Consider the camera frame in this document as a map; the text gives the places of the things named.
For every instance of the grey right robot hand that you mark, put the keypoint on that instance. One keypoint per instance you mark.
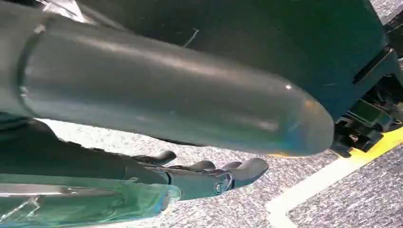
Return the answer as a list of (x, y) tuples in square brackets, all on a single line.
[(163, 94)]

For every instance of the dark green crate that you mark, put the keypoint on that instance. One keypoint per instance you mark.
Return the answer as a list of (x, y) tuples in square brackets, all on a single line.
[(252, 34)]

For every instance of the clear plastic film wrap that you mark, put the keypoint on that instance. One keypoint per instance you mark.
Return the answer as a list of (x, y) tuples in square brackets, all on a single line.
[(82, 201)]

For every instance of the ribbed grey right arm sleeve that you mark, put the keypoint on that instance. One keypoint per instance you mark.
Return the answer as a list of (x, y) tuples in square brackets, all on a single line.
[(12, 121)]

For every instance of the long yellow floor tape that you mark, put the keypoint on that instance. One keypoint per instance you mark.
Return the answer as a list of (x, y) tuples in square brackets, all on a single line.
[(327, 174)]

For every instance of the black base frame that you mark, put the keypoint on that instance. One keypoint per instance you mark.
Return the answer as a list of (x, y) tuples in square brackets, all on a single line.
[(365, 126)]

